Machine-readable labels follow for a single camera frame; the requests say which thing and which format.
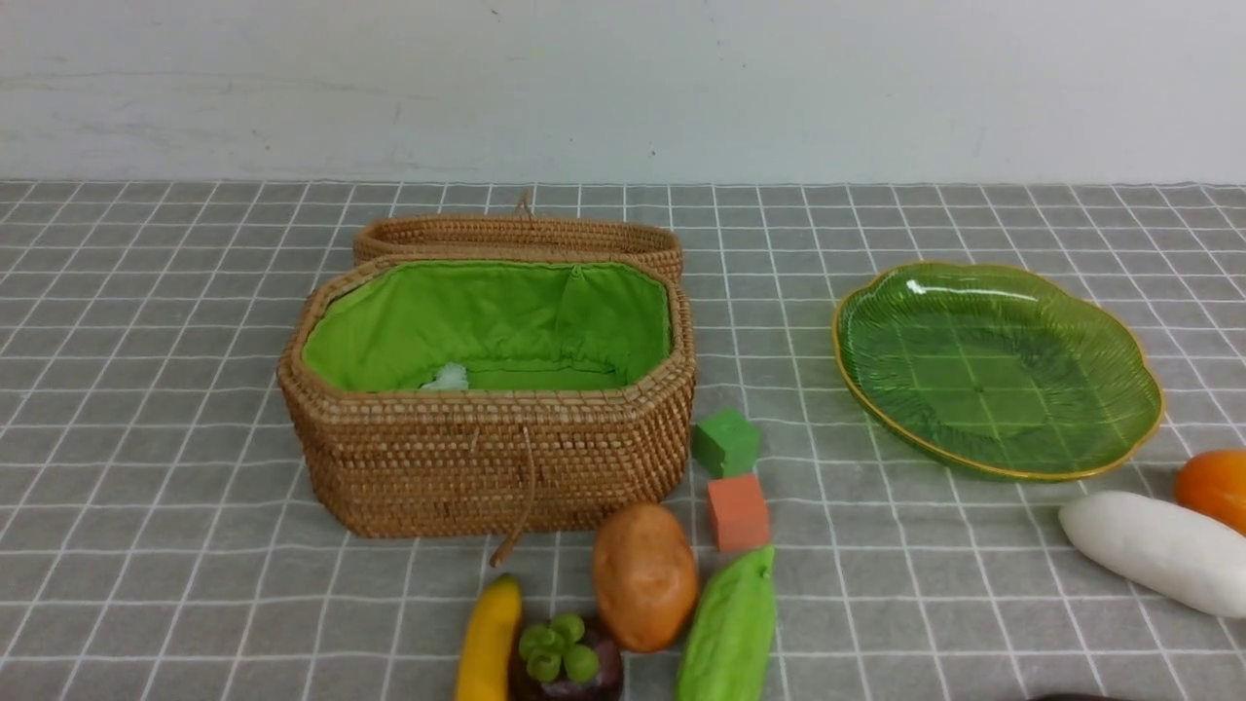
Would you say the brown potato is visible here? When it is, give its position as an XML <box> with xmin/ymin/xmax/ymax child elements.
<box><xmin>592</xmin><ymin>502</ymin><xmax>700</xmax><ymax>655</ymax></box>

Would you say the purple mangosteen green top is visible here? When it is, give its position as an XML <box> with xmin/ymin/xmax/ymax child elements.
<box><xmin>508</xmin><ymin>613</ymin><xmax>625</xmax><ymax>700</ymax></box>

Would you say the green bitter gourd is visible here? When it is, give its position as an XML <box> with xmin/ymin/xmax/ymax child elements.
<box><xmin>674</xmin><ymin>544</ymin><xmax>776</xmax><ymax>700</ymax></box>

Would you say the yellow banana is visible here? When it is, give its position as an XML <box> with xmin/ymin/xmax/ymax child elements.
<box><xmin>454</xmin><ymin>573</ymin><xmax>525</xmax><ymax>700</ymax></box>

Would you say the white radish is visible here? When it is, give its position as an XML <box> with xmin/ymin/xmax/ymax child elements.
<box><xmin>1058</xmin><ymin>491</ymin><xmax>1245</xmax><ymax>618</ymax></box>

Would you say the orange yellow mango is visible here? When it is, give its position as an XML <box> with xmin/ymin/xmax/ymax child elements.
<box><xmin>1172</xmin><ymin>449</ymin><xmax>1246</xmax><ymax>535</ymax></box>

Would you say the green foam cube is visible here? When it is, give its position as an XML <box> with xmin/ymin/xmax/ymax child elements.
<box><xmin>692</xmin><ymin>407</ymin><xmax>763</xmax><ymax>479</ymax></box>

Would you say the woven wicker basket lid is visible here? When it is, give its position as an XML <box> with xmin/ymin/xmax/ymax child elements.
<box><xmin>353</xmin><ymin>194</ymin><xmax>684</xmax><ymax>281</ymax></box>

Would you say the woven wicker basket green lining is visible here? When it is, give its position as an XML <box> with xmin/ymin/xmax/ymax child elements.
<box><xmin>277</xmin><ymin>254</ymin><xmax>697</xmax><ymax>562</ymax></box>

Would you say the orange foam cube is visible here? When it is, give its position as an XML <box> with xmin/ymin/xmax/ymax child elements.
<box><xmin>706</xmin><ymin>473</ymin><xmax>771</xmax><ymax>553</ymax></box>

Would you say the green glass leaf plate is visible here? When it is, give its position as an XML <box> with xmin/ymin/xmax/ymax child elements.
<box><xmin>829</xmin><ymin>261</ymin><xmax>1166</xmax><ymax>484</ymax></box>

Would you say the grey checkered tablecloth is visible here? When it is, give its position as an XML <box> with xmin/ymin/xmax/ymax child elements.
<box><xmin>1</xmin><ymin>181</ymin><xmax>1245</xmax><ymax>700</ymax></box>

